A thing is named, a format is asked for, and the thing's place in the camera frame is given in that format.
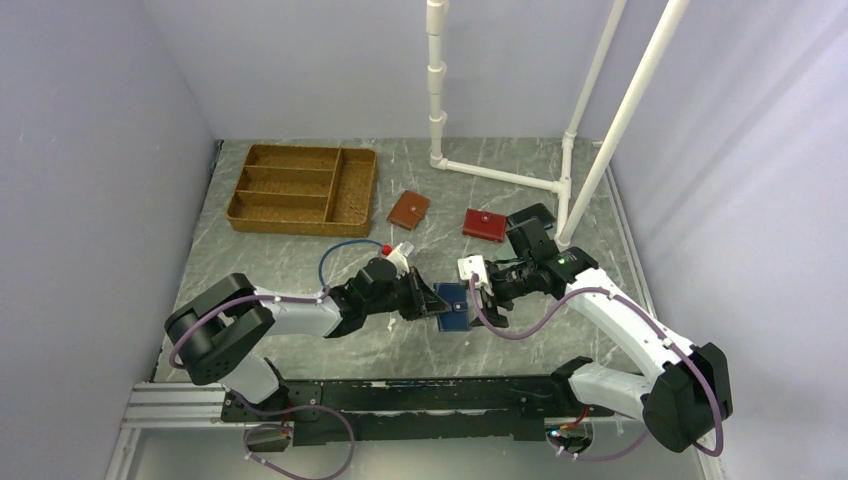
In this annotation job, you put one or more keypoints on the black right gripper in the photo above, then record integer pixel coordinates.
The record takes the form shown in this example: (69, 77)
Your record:
(490, 313)

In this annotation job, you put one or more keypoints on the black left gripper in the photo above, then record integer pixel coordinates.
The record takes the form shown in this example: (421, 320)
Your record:
(431, 302)

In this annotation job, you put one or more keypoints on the blue leather card holder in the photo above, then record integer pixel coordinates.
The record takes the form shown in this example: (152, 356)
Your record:
(456, 318)

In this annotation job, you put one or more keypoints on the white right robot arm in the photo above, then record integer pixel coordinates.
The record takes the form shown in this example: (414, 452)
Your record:
(681, 391)

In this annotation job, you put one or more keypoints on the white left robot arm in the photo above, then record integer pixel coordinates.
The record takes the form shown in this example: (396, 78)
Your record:
(214, 336)

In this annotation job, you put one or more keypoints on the red leather card holder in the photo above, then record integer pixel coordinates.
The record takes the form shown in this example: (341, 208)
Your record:
(484, 225)

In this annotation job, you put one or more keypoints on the brown leather card holder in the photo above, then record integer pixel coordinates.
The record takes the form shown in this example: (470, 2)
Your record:
(409, 210)

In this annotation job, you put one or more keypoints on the black leather card holder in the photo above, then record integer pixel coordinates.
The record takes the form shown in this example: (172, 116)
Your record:
(537, 211)

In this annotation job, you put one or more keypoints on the wicker cutlery tray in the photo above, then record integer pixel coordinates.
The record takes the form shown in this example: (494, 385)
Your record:
(304, 190)

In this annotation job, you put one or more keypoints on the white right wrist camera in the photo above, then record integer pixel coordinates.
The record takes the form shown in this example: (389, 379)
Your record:
(471, 266)

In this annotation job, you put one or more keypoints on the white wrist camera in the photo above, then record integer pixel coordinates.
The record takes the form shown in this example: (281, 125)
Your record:
(471, 266)
(398, 255)

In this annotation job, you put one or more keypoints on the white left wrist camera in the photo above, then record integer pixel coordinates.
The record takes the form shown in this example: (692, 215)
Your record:
(398, 255)

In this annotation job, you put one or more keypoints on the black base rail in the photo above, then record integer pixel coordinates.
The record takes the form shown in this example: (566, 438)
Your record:
(522, 408)

